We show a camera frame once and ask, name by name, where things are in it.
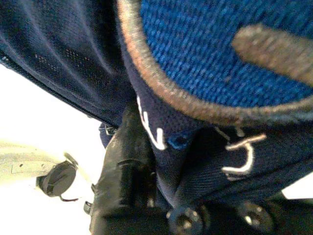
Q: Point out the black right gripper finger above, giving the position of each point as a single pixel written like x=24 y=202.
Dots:
x=127 y=171

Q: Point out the navy blue polo shirt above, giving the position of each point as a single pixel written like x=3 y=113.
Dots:
x=73 y=61

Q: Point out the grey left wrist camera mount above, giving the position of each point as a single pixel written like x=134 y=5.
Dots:
x=29 y=159

